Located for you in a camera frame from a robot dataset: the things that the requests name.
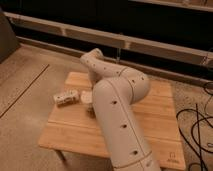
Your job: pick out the white bottle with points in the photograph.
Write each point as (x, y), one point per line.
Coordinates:
(69, 96)

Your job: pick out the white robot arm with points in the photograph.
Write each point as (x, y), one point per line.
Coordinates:
(114, 89)

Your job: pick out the wooden table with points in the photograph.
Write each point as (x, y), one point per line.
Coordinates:
(70, 129)

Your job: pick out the metal table leg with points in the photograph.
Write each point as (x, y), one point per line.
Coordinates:
(60, 155)

